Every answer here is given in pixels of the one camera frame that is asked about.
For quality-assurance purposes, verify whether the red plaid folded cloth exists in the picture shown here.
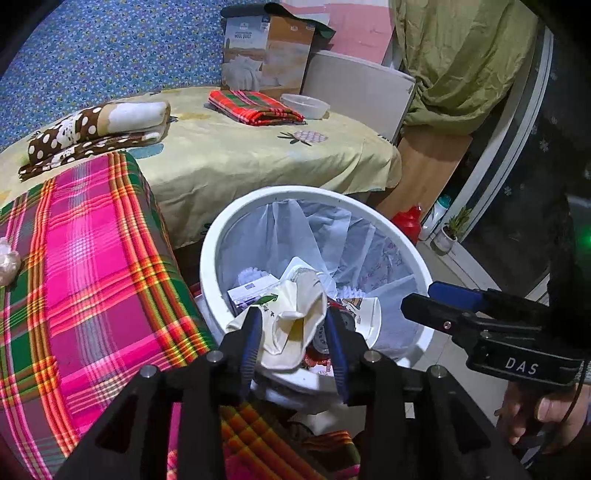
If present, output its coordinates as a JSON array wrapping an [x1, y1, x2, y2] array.
[[207, 90, 304, 126]]

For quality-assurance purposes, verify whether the blue floral fabric headboard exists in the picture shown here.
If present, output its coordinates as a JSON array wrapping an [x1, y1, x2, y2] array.
[[0, 0, 250, 151]]

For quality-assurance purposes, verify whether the white round trash bin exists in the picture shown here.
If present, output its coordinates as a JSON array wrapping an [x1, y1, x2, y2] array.
[[198, 186, 433, 413]]

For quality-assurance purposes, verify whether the cream paper bag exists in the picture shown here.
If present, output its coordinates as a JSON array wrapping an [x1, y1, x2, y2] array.
[[225, 268, 328, 371]]

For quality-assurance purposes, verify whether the white foam net sleeve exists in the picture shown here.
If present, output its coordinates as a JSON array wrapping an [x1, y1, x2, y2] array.
[[235, 267, 269, 286]]

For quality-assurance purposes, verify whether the cardboard quilt box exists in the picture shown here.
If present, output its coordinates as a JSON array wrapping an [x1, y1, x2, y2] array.
[[221, 15, 315, 99]]

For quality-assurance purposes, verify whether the clear plastic wrap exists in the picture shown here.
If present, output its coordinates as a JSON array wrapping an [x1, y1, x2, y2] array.
[[0, 237, 21, 287]]

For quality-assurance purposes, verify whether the yellow pineapple bedsheet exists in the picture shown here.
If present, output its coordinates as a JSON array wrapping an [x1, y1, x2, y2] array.
[[0, 86, 404, 250]]

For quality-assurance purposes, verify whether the small white carton box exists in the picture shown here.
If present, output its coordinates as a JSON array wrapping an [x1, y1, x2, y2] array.
[[228, 275, 279, 316]]

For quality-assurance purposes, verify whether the olive green curtain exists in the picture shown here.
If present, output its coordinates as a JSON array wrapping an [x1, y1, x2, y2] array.
[[392, 1, 538, 135]]

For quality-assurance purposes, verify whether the white bin liner bag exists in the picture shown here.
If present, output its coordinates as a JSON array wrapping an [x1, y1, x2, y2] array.
[[215, 199, 423, 359]]

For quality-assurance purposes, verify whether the brown polka dot blanket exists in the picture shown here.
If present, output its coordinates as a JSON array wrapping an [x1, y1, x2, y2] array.
[[18, 101, 170, 181]]

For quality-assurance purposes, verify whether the white plastic bowl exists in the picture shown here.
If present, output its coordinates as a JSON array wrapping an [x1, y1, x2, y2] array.
[[280, 94, 331, 120]]

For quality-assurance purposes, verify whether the small potted plant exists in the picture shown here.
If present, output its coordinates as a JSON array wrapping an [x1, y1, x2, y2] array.
[[432, 207, 472, 255]]

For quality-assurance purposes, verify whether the person right hand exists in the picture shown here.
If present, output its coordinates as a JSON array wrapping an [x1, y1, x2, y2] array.
[[495, 382, 590, 453]]

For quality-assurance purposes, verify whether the pink plaid cloth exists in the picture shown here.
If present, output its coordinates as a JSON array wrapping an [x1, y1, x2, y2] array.
[[0, 150, 362, 480]]

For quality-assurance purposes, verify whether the red plastic bottle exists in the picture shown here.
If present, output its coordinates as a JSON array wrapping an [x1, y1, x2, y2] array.
[[391, 205, 422, 245]]

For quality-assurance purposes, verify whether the white plastic bottle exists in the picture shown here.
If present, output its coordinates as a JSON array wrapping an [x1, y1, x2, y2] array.
[[419, 195, 452, 241]]

